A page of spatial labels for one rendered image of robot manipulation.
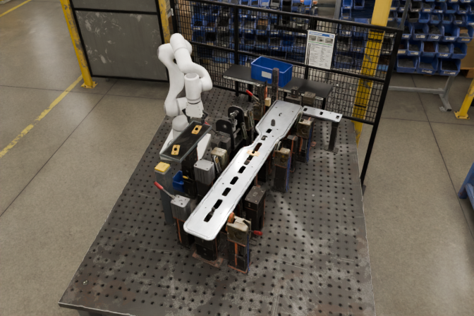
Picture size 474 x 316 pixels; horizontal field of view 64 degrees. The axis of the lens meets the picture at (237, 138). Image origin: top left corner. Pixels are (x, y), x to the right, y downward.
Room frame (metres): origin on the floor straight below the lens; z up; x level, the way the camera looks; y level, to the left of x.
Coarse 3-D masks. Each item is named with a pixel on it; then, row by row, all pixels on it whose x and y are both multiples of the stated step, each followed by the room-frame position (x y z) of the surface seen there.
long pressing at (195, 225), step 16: (272, 112) 2.31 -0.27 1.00; (288, 112) 2.30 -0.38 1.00; (256, 128) 2.11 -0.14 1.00; (272, 128) 2.11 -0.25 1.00; (288, 128) 2.11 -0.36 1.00; (256, 144) 1.94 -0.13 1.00; (272, 144) 1.94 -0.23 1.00; (240, 160) 1.78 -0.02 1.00; (256, 160) 1.78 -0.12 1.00; (224, 176) 1.64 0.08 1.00; (240, 176) 1.63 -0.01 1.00; (208, 192) 1.51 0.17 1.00; (240, 192) 1.51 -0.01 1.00; (208, 208) 1.39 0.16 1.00; (224, 208) 1.39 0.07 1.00; (192, 224) 1.28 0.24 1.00; (208, 224) 1.28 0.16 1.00; (208, 240) 1.19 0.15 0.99
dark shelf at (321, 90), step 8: (232, 64) 3.03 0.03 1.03; (224, 72) 2.88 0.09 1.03; (232, 72) 2.88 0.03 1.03; (240, 72) 2.88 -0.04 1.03; (248, 72) 2.88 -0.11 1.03; (240, 80) 2.77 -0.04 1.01; (248, 80) 2.73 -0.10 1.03; (256, 80) 2.73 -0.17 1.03; (296, 80) 2.72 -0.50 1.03; (304, 80) 2.71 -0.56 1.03; (312, 80) 2.71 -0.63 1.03; (280, 88) 2.61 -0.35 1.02; (288, 88) 2.59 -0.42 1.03; (304, 88) 2.59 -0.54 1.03; (312, 88) 2.59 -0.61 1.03; (320, 88) 2.58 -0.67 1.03; (328, 88) 2.58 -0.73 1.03; (320, 96) 2.47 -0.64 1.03; (328, 96) 2.51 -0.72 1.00
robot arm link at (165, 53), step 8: (160, 48) 2.27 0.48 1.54; (168, 48) 2.27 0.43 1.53; (160, 56) 2.25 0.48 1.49; (168, 56) 2.25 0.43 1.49; (168, 64) 2.24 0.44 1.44; (176, 64) 2.30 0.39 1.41; (176, 72) 2.24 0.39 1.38; (176, 80) 2.23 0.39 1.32; (184, 80) 2.28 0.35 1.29; (176, 88) 2.21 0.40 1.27; (168, 96) 2.22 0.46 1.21; (168, 104) 2.17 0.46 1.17; (176, 104) 2.18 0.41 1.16; (168, 112) 2.15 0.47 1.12; (176, 112) 2.16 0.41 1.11
